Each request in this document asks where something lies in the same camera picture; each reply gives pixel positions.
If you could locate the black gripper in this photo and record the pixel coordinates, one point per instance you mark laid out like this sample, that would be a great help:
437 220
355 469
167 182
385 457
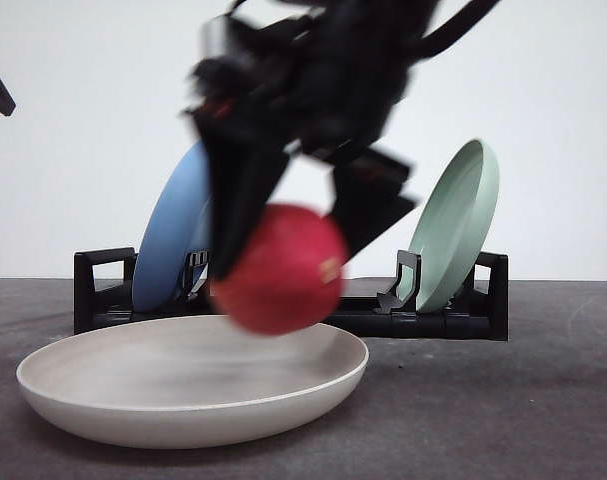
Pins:
322 72

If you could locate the white plate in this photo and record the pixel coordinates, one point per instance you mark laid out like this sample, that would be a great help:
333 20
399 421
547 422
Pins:
185 382

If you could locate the blue plate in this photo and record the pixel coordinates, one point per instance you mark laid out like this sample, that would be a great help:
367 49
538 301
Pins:
178 223

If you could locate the green plate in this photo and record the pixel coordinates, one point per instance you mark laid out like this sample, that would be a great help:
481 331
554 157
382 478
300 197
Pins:
459 228

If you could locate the black plate rack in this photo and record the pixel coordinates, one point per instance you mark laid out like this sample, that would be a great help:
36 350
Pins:
103 288

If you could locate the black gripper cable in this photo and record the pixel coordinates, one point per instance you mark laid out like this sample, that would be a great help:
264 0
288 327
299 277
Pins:
455 28

